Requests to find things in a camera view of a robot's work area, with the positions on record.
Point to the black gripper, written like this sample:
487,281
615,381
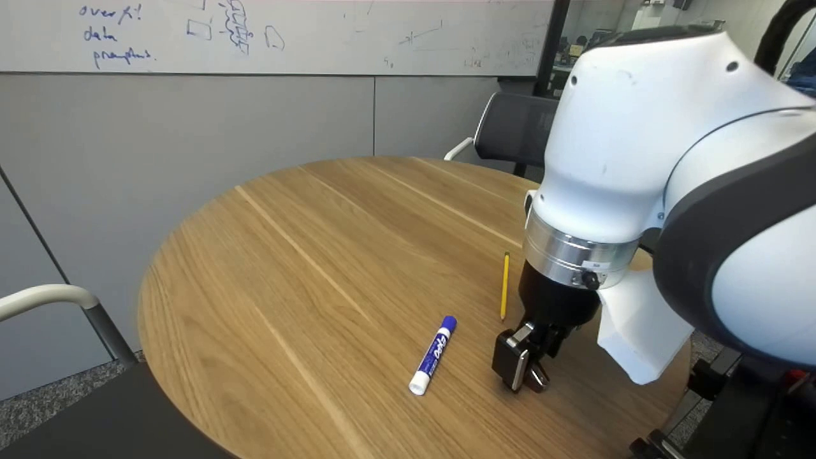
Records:
554,300

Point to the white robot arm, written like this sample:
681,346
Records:
680,169

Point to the yellow pencil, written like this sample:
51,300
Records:
505,286

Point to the blue marker white cap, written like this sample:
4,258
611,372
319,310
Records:
435,358

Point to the whiteboard with blue writing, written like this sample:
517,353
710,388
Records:
282,34

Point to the dark chair with white armrest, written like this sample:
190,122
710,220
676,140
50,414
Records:
78,383

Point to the grey chair with white frame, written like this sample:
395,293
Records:
510,128

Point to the black door frame post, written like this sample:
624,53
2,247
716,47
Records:
551,47

